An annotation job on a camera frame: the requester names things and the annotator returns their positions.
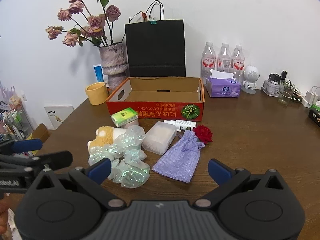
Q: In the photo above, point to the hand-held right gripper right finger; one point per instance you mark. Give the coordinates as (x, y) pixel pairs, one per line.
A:
(220, 171)

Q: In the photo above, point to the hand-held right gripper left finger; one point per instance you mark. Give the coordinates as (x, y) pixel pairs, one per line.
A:
(100, 170)

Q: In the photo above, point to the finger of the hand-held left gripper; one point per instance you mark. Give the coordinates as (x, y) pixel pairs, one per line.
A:
(56, 158)
(27, 145)

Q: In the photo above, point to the iridescent plastic bag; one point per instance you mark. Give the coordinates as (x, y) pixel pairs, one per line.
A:
(131, 172)

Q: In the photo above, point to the yellow and white plush toy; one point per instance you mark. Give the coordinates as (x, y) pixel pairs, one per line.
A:
(105, 135)

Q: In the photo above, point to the red artificial flower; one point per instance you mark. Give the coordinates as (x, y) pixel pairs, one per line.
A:
(203, 133)

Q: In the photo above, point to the white labelled bottle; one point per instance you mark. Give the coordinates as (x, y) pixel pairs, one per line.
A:
(186, 125)

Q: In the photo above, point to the green small box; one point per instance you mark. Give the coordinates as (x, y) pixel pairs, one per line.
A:
(123, 116)

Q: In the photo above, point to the red printed cardboard box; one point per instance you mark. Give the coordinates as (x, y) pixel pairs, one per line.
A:
(150, 97)

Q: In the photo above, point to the rack of assorted small items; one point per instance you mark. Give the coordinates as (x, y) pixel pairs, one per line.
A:
(13, 120)

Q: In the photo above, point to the person's left hand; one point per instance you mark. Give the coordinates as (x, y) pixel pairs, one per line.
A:
(2, 215)

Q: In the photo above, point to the brown cardboard carton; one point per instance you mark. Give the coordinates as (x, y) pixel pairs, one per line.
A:
(40, 135)

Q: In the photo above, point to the white board with yellow sticker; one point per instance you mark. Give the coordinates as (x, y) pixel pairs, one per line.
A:
(58, 116)

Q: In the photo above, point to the yellow ceramic mug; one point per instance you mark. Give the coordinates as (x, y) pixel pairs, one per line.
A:
(97, 93)

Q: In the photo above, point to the purple tissue pack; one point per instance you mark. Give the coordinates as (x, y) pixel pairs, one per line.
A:
(222, 88)

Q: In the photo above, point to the blue and white tube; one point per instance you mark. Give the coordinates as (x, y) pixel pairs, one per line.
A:
(98, 73)

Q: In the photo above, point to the clear plastic organizer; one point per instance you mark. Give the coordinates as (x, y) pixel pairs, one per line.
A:
(270, 88)

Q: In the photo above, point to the clear glass cup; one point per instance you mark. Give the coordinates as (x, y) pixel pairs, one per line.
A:
(285, 93)

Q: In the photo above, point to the clear water bottle red label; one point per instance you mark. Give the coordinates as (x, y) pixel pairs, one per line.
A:
(208, 60)
(238, 62)
(224, 60)

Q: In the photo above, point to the black power adapter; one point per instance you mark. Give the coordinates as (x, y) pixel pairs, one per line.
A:
(277, 76)

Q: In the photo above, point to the mottled purple ceramic vase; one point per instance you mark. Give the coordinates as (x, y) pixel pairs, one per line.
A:
(113, 60)

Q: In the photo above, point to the green packet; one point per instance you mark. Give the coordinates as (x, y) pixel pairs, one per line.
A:
(316, 107)

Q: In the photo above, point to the white chargers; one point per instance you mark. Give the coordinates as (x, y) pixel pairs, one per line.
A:
(311, 96)

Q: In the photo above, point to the black paper bag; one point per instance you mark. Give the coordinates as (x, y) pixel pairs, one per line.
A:
(155, 47)

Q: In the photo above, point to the bouquet of dried pink roses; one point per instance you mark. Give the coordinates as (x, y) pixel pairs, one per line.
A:
(95, 22)

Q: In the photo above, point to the teal binder clip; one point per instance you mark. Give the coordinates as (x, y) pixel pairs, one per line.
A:
(153, 23)

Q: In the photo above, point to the thin twig with red bud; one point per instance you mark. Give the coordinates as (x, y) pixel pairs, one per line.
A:
(143, 15)

